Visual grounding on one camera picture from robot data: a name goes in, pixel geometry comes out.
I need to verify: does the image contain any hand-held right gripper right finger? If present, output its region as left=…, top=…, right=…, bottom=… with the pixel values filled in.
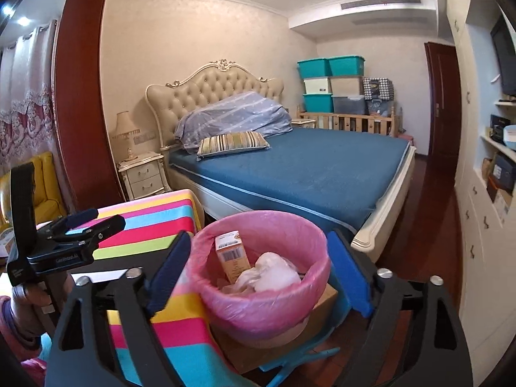
left=326, top=229, right=474, bottom=387

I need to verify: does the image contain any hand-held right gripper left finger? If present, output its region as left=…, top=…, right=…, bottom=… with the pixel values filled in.
left=44, top=230, right=192, bottom=387

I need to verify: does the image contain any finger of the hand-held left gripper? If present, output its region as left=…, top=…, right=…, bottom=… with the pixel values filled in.
left=38, top=209, right=99, bottom=237
left=52, top=214, right=126, bottom=251

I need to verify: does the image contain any small orange cardboard box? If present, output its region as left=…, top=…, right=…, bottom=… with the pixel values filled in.
left=214, top=230, right=253, bottom=284

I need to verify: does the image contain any white tissue back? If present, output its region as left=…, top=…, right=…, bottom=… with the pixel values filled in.
left=234, top=252, right=303, bottom=293

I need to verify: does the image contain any pink bag lined bin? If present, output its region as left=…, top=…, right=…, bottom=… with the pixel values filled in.
left=187, top=210, right=332, bottom=347

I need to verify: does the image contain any person's left forearm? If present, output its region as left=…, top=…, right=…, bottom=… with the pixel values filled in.
left=0, top=296, right=49, bottom=385

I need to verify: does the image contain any person's left hand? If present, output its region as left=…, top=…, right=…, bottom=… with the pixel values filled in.
left=10, top=274, right=75, bottom=337

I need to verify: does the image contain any yellow leather armchair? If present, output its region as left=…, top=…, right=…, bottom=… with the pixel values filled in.
left=0, top=151, right=67, bottom=230

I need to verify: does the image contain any cream nightstand with drawers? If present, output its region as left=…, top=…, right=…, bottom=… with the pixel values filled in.
left=117, top=151, right=172, bottom=201

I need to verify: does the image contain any brown cardboard box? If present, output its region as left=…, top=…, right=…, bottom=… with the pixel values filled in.
left=210, top=282, right=339, bottom=373

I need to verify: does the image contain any rainbow striped tablecloth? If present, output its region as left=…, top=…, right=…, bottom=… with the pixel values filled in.
left=36, top=189, right=243, bottom=387

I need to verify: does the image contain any cream table lamp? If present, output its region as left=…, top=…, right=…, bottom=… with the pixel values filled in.
left=111, top=111, right=140, bottom=161

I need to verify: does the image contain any red brown wooden panel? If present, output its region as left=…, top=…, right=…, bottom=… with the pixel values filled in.
left=54, top=0, right=124, bottom=216

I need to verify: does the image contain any bed with tufted headboard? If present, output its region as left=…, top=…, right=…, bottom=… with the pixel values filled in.
left=145, top=60, right=417, bottom=264

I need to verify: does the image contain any lace patterned curtain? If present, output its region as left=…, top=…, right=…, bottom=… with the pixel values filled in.
left=0, top=20, right=69, bottom=178

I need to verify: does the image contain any white built-in cabinet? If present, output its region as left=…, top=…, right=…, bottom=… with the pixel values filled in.
left=443, top=0, right=516, bottom=372

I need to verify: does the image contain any striped pillow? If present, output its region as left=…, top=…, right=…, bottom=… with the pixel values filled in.
left=197, top=131, right=270, bottom=158

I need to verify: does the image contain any cardboard box on shelf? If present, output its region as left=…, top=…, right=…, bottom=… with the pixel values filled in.
left=486, top=181, right=512, bottom=220

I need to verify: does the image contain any dark blue bag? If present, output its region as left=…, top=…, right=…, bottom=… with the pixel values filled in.
left=366, top=99, right=393, bottom=117

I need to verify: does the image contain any clear grey storage box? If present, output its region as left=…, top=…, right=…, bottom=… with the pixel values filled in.
left=332, top=94, right=367, bottom=115

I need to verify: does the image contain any folded blue grey duvet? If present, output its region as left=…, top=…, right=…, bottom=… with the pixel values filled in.
left=174, top=91, right=293, bottom=150

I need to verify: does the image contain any teal storage box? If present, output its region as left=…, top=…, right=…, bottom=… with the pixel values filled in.
left=302, top=94, right=335, bottom=113
left=328, top=55, right=367, bottom=76
left=297, top=58, right=332, bottom=79

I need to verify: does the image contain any dark safe box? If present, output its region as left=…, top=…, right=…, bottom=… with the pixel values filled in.
left=492, top=153, right=516, bottom=192

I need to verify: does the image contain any beige storage box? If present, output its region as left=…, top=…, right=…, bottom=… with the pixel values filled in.
left=330, top=75, right=364, bottom=96

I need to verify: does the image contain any black white checkered bag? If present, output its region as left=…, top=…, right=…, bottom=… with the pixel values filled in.
left=363, top=77, right=394, bottom=101

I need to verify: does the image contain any white storage box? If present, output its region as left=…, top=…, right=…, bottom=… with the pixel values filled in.
left=303, top=76, right=333, bottom=95

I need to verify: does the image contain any dark wooden door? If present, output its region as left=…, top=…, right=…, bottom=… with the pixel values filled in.
left=424, top=41, right=460, bottom=156

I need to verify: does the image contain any black box on shelf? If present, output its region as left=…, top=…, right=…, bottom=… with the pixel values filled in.
left=490, top=115, right=511, bottom=142

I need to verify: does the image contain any black television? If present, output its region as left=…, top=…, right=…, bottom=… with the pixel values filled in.
left=490, top=14, right=516, bottom=97

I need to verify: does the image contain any ceiling air vent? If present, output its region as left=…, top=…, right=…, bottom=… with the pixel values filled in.
left=341, top=0, right=422, bottom=11

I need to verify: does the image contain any wooden crib rail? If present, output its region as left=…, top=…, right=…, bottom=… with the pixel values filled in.
left=296, top=105, right=404, bottom=138

